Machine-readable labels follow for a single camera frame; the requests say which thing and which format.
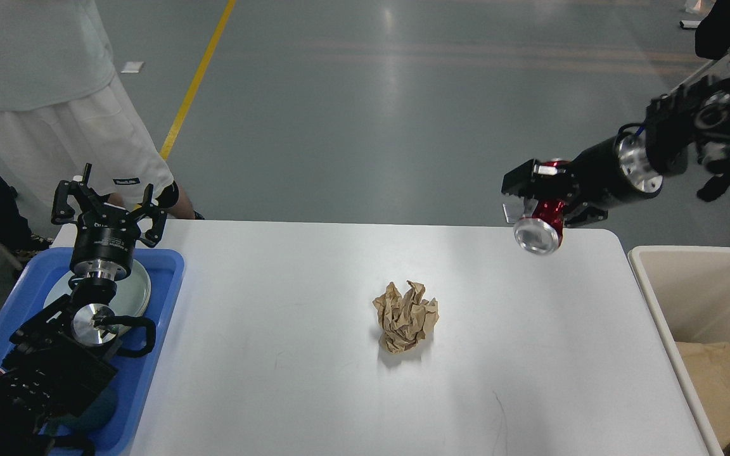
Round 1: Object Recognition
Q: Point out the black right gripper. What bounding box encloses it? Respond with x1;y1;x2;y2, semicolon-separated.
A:
501;133;663;228

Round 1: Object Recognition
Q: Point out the dark teal mug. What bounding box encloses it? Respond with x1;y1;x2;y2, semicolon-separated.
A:
44;387;118;436

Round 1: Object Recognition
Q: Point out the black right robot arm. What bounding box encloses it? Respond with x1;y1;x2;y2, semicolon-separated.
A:
501;76;730;232

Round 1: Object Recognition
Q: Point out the brown paper bag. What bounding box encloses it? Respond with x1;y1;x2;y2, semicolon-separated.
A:
677;341;730;455

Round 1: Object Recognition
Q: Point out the crushed red soda can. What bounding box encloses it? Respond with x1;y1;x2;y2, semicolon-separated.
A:
513;160;572;256

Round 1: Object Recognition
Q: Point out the light green plate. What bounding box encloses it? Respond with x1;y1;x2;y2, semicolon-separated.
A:
70;260;151;347

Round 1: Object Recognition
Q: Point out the brown paper ball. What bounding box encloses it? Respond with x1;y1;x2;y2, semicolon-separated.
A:
373;281;440;354

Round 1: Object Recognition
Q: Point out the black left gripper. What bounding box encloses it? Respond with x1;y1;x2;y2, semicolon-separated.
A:
50;163;167;279

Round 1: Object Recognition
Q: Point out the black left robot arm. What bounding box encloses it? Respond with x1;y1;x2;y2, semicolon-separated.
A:
0;164;166;455

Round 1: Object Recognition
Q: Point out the person in white shorts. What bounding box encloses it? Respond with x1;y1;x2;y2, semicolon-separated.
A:
0;1;201;220

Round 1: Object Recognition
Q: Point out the beige plastic bin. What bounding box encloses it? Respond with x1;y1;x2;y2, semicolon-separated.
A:
628;246;730;455

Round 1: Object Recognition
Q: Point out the blue plastic tray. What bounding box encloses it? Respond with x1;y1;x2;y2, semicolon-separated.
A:
0;248;185;456

